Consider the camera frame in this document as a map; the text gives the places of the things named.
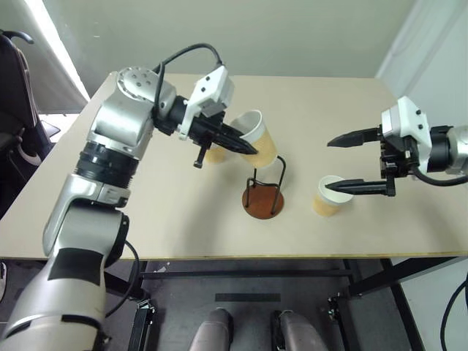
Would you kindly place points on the black chair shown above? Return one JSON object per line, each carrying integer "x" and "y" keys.
{"x": 14, "y": 109}

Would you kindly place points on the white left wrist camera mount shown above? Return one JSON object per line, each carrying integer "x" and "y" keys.
{"x": 214, "y": 86}

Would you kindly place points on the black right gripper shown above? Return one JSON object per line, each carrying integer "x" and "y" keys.
{"x": 396, "y": 159}

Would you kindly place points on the black tape strip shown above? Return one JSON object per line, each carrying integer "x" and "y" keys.
{"x": 248, "y": 297}

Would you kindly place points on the black metal table frame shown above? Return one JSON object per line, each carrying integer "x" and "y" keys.
{"x": 256, "y": 273}

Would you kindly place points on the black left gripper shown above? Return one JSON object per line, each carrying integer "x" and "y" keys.
{"x": 203, "y": 128}

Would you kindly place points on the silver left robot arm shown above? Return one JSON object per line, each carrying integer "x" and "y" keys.
{"x": 113, "y": 120}

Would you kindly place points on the white leaning board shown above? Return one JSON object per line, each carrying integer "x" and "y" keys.
{"x": 55, "y": 66}

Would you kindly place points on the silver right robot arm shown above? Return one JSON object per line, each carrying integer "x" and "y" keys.
{"x": 455, "y": 150}

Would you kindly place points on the dark rounded robot foot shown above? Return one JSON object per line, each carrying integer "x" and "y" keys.
{"x": 214, "y": 332}
{"x": 300, "y": 332}

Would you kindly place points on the tan paper cup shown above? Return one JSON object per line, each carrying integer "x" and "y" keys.
{"x": 215, "y": 155}
{"x": 265, "y": 146}
{"x": 329, "y": 204}

